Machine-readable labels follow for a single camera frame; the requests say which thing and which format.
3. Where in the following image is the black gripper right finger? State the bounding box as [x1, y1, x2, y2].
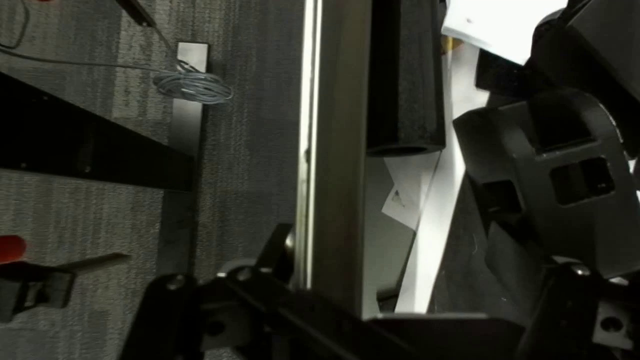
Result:
[516, 263, 640, 360]

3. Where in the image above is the grey wire coil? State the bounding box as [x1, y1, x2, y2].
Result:
[150, 58, 237, 106]

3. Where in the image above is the black plastic block piece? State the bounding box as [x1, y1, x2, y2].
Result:
[452, 87, 640, 283]

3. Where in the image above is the white paper sheet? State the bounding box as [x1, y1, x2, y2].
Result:
[378, 152, 469, 316]

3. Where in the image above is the pale green metal plate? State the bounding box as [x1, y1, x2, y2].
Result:
[176, 41, 213, 158]

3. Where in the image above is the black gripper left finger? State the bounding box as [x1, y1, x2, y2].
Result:
[119, 223, 376, 360]

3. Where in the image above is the black rectangular block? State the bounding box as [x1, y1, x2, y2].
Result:
[366, 0, 449, 157]

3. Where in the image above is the grey tool drawer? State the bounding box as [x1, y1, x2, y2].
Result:
[293, 0, 640, 360]

